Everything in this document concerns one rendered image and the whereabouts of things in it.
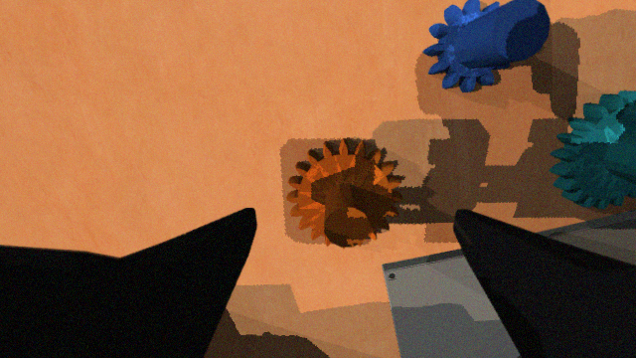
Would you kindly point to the teal gear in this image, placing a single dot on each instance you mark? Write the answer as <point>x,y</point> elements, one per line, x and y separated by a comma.
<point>598,161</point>

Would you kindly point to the orange gear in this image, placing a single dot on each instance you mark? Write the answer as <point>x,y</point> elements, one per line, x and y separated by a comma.
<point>344,195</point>

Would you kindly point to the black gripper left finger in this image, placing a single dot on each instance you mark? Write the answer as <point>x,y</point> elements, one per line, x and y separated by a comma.
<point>165,301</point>

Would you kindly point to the blue gear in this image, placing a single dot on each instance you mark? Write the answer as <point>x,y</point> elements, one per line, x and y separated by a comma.
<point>474,43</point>

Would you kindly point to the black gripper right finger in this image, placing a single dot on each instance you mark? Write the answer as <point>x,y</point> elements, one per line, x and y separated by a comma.
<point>554,299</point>

